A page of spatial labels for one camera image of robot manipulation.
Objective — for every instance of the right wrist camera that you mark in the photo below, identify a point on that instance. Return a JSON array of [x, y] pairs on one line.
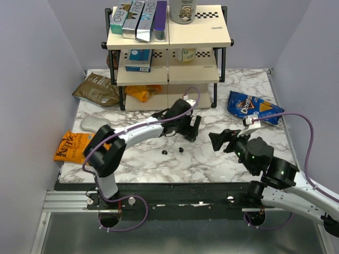
[[251, 124]]

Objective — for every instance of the brown snack bag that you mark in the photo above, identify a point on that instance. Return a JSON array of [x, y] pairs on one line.
[[98, 89]]

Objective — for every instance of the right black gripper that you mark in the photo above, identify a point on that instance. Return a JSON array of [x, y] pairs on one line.
[[216, 139]]

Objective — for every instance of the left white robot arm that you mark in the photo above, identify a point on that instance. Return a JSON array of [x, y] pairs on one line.
[[107, 146]]

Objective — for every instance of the blue white box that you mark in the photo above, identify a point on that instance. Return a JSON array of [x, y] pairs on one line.
[[139, 60]]

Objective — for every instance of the silver glitter pouch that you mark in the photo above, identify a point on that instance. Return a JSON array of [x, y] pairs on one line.
[[93, 123]]

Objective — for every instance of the blue Doritos chip bag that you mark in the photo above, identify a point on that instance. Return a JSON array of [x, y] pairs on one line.
[[241, 105]]

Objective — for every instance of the orange Kettle chip bag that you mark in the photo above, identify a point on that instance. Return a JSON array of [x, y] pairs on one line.
[[72, 146]]

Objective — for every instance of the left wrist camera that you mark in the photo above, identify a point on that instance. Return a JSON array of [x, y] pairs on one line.
[[191, 102]]

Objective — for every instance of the teal RIO box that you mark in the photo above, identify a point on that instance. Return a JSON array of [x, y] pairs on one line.
[[119, 16]]

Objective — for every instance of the light blue RIO box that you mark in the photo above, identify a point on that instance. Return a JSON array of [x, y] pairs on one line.
[[145, 25]]

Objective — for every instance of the white yellow cup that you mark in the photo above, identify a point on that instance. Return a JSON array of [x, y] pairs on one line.
[[185, 55]]

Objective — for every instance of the beige three-tier shelf rack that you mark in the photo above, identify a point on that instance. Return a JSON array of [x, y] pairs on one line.
[[208, 33]]

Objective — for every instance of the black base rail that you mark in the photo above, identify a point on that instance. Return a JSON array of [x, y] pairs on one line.
[[157, 201]]

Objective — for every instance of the silver RIO box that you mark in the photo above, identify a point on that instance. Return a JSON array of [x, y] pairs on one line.
[[130, 25]]

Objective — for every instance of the grey cartoon mug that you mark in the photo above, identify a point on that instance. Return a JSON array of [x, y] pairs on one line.
[[182, 11]]

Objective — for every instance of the orange snack bag on shelf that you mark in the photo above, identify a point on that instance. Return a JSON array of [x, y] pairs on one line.
[[143, 92]]

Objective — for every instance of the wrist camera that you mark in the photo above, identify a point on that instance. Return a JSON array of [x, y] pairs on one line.
[[251, 124], [191, 102]]

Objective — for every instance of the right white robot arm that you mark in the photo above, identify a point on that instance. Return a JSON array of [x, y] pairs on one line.
[[282, 184]]

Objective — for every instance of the purple box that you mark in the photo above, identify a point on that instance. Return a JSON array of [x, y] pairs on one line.
[[160, 19]]

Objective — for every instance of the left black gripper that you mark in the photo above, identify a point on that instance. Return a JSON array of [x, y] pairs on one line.
[[190, 132]]

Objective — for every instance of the dark brown bag behind shelf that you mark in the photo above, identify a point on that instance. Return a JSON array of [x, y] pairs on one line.
[[112, 60]]

